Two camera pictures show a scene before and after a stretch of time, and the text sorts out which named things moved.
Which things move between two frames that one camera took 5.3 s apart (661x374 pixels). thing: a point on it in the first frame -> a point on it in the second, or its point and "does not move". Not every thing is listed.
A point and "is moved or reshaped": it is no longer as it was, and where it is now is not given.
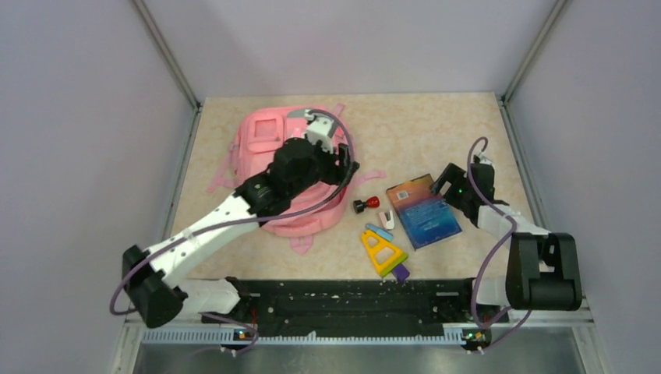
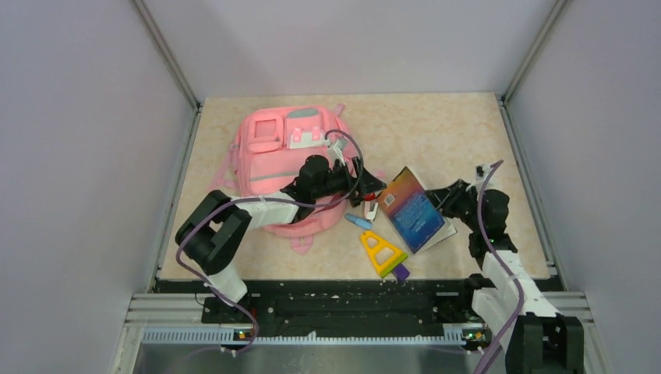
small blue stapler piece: (383, 232) -> (364, 224)
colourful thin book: (425, 216) is moved or reshaped
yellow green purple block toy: (387, 257) does not move
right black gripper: (455, 174) -> (444, 199)
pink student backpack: (259, 130) does not move
